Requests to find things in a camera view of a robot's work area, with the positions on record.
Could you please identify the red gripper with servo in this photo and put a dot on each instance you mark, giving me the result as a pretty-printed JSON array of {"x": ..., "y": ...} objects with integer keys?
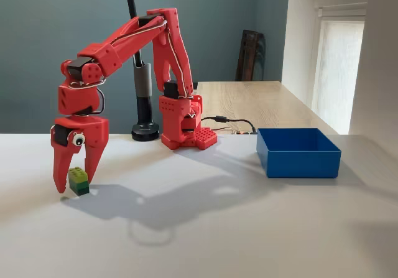
[{"x": 88, "y": 128}]

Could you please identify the green toy brick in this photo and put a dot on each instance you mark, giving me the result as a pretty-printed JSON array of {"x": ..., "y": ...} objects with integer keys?
[{"x": 78, "y": 180}]

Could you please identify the red robot arm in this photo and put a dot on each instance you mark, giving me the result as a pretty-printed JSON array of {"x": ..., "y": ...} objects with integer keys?
[{"x": 130, "y": 38}]

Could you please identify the blue plastic bin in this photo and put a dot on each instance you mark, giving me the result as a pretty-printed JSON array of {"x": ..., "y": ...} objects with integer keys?
[{"x": 301, "y": 163}]

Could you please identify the small controller board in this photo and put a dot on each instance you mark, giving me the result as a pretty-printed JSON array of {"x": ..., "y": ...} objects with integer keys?
[{"x": 241, "y": 132}]

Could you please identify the light wooden desk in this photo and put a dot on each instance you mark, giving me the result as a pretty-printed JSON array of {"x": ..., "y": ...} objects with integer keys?
[{"x": 273, "y": 107}]

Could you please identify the black camera stand with base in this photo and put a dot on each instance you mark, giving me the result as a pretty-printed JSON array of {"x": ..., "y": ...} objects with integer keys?
[{"x": 143, "y": 110}]

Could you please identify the window with white frame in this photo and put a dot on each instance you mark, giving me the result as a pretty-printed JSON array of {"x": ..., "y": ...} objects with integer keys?
[{"x": 337, "y": 72}]

